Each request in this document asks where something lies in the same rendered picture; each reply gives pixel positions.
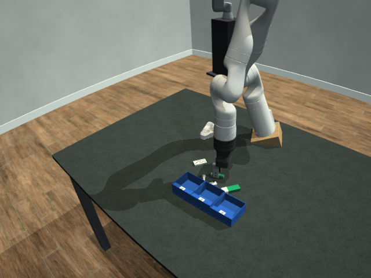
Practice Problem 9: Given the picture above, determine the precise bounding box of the white domino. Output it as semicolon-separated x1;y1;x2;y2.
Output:
193;159;207;166

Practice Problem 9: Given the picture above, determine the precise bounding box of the blue three-compartment bin rack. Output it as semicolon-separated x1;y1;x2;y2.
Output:
172;171;246;227

